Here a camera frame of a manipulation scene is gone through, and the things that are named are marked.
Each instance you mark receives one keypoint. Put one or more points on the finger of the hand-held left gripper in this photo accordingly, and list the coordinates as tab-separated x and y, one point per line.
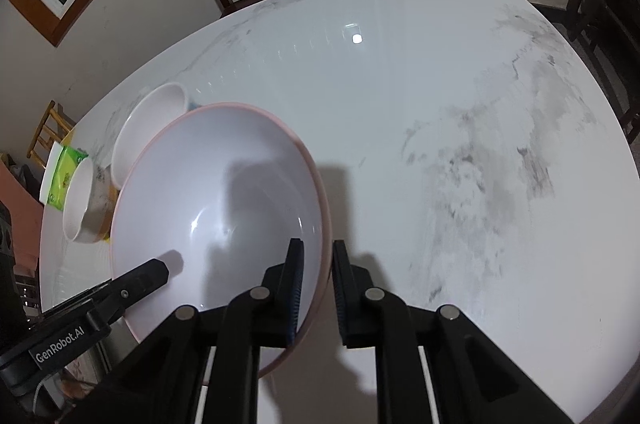
145	276

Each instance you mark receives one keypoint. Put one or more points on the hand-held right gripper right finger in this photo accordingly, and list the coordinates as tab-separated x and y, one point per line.
341	294

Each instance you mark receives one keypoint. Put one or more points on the white bowl with black print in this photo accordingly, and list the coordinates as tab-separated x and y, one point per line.
145	124

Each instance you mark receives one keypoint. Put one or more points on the white ribbed bowl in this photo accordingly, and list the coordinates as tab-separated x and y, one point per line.
80	199

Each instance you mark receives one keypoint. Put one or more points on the pink bowl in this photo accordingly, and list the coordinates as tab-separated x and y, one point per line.
200	184

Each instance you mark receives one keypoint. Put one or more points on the bamboo chair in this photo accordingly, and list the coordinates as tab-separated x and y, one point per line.
47	129

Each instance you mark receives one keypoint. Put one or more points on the green tissue box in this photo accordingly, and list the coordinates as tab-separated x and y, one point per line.
65	174

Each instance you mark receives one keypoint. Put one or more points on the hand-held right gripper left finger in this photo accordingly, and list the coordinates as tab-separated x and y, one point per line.
295	289

